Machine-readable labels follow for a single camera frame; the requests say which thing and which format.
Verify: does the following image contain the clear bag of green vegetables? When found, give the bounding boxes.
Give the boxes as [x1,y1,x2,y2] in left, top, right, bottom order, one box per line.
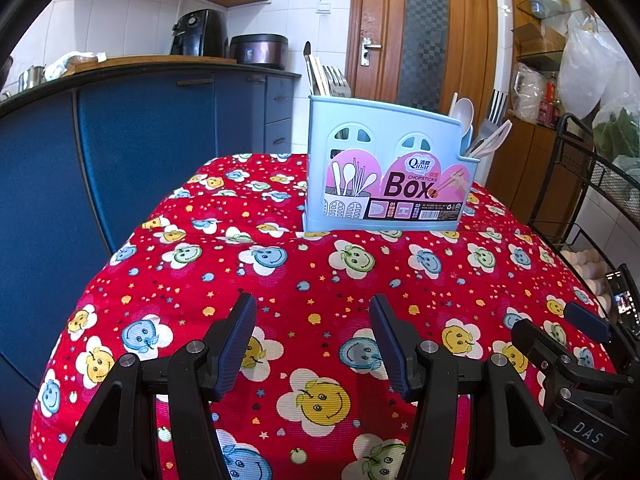
[592,92,640,196]

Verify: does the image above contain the white plastic bag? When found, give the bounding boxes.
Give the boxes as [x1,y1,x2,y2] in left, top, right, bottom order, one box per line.
[557,12,626,118]

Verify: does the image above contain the dark rice cooker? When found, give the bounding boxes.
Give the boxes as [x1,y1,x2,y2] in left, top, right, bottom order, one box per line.
[229,34,290,71]

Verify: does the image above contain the pile of white eggs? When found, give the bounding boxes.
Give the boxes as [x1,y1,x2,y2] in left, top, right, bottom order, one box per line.
[560,245,621,311]

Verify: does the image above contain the black metal wire rack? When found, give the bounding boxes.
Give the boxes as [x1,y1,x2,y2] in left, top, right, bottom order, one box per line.
[527,112,640,376]

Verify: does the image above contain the wooden door with glass pane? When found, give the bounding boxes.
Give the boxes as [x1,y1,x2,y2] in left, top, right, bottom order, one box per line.
[350,0,501,121]

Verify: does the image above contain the red smiley flower tablecloth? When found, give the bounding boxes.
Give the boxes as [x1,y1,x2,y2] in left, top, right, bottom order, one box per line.
[29,152,618,480]

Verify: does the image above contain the clear plastic bag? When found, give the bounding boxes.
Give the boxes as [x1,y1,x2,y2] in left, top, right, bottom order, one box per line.
[510,62,548,121]

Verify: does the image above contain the light blue utensil holder box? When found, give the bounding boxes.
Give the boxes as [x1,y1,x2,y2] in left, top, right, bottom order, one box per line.
[302,94,481,233]

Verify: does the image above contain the black smartphone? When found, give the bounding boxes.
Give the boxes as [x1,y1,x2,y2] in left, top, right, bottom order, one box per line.
[604,264,640,331]

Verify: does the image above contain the black air fryer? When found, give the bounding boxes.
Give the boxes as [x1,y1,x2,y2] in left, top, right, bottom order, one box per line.
[170,9,228,57]

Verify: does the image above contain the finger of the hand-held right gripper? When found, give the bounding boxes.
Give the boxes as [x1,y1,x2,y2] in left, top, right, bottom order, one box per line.
[565,301,613,343]
[511,319,618,386]

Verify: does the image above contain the blue kitchen counter cabinet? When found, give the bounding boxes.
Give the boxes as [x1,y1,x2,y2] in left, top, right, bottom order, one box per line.
[0,55,303,456]

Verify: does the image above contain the beige plastic spoon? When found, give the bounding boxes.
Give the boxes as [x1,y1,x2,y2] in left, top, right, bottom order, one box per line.
[450,97,476,156]

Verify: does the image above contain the stainless steel kettle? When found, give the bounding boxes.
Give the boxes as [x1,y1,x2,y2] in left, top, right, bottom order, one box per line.
[17,65,47,93]

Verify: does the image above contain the wooden cabinet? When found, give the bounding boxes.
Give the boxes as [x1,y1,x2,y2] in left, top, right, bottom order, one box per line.
[487,115,563,231]

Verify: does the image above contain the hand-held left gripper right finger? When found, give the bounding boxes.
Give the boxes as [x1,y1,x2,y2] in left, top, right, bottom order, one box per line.
[369,294,576,480]

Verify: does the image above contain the cardboard box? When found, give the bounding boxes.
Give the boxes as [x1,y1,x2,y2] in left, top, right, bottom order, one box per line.
[512,22,568,56]

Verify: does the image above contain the white dish cloth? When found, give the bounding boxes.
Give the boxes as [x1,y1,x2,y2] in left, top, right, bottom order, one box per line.
[44,51,108,82]

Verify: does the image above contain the metal spoon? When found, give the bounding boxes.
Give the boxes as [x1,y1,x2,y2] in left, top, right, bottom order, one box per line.
[302,41,315,97]

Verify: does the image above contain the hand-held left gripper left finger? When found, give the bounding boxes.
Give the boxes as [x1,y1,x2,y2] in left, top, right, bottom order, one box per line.
[52,292,258,480]

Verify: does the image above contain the red bottles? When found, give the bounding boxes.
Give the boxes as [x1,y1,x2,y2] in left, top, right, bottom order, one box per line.
[537,72,563,126]

